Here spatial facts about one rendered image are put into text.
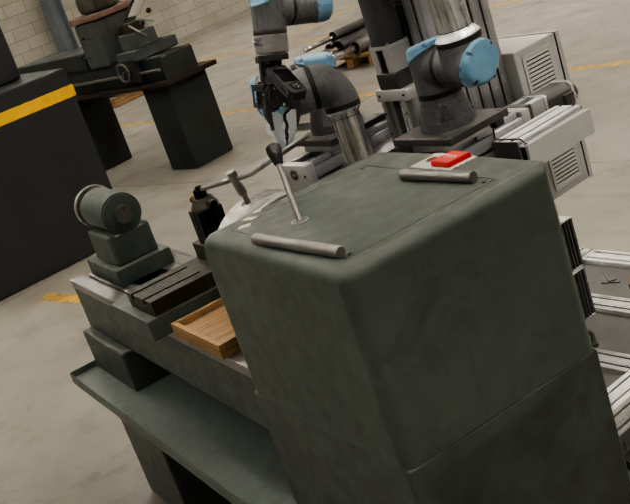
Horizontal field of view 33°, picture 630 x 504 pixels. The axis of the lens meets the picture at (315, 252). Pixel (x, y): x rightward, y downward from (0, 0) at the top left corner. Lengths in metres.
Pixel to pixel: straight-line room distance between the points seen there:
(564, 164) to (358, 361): 1.59
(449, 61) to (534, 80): 0.59
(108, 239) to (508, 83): 1.35
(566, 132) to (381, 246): 1.17
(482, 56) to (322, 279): 1.00
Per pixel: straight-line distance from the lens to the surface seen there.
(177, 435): 3.09
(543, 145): 2.81
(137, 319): 2.93
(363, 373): 1.83
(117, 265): 3.48
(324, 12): 2.41
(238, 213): 2.40
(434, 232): 1.82
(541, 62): 3.20
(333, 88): 2.69
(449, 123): 2.75
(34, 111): 7.26
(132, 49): 8.91
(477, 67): 2.62
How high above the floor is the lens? 1.85
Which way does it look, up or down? 18 degrees down
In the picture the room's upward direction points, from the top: 19 degrees counter-clockwise
